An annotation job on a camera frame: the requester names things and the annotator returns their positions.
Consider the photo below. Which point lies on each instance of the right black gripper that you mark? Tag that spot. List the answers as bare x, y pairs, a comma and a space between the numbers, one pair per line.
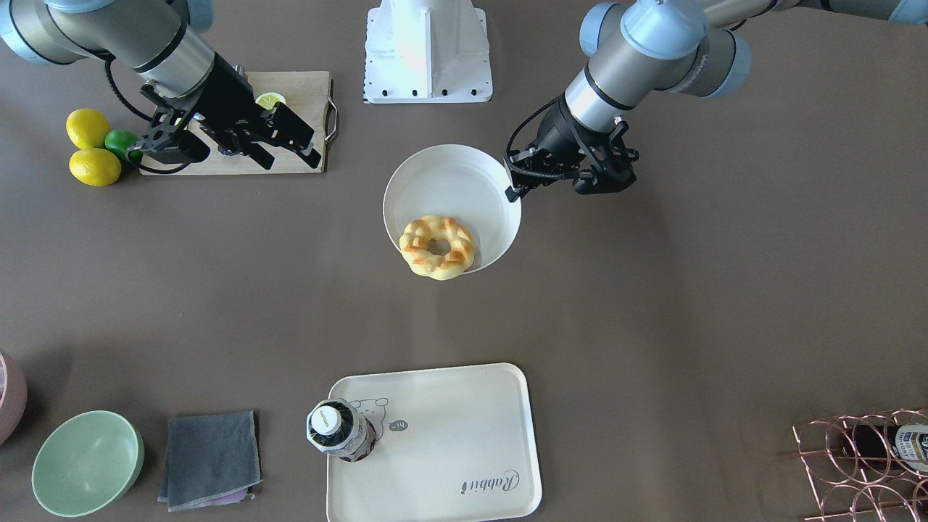
226, 98

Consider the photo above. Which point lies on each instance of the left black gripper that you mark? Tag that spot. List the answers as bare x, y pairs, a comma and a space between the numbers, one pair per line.
554, 135

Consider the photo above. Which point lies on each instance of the white round plate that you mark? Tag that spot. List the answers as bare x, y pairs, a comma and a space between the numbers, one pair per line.
460, 182

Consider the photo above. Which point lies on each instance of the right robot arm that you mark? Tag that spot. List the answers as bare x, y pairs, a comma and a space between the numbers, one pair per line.
184, 77

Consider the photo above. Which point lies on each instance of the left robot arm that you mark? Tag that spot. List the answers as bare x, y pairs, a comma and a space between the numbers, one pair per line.
687, 47

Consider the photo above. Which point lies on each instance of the braided glazed donut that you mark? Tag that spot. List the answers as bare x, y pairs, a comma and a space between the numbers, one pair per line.
437, 247

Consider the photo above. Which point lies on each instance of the cream serving tray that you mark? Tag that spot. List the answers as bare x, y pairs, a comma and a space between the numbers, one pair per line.
454, 444

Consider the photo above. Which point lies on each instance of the half lemon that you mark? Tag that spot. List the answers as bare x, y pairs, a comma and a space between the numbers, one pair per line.
269, 100

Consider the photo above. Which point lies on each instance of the wooden cutting board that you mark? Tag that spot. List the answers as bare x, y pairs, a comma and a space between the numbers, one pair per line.
309, 95

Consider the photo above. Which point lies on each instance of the green lime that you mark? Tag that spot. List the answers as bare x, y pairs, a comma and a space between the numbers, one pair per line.
120, 142

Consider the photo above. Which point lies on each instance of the yellow lemon lower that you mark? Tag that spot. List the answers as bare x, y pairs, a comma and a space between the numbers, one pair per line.
95, 167

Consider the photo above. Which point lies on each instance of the yellow lemon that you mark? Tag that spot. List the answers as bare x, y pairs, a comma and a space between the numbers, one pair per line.
87, 128
95, 167

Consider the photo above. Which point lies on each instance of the yellow lemon upper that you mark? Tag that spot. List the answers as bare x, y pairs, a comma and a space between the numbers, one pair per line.
87, 128

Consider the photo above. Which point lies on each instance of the dark tea bottle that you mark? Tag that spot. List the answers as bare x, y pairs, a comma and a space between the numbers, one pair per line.
337, 429

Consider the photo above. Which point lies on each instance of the grey folded cloth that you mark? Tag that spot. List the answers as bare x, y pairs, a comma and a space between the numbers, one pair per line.
211, 460

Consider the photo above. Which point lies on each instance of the pink bowl with ice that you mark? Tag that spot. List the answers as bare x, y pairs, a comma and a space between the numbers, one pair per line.
14, 395

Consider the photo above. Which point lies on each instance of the green bowl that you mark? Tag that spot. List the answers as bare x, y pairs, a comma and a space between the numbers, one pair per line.
87, 463

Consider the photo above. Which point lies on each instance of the bottle in rack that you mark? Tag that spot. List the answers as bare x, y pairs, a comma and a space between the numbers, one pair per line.
889, 447

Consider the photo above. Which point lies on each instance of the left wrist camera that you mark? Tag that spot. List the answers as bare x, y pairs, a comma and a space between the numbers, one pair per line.
610, 161

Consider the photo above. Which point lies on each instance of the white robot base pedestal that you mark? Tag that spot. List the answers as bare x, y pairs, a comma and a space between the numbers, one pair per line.
427, 52

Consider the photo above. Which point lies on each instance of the copper wire bottle rack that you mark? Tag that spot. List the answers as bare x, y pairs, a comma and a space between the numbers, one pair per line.
842, 489

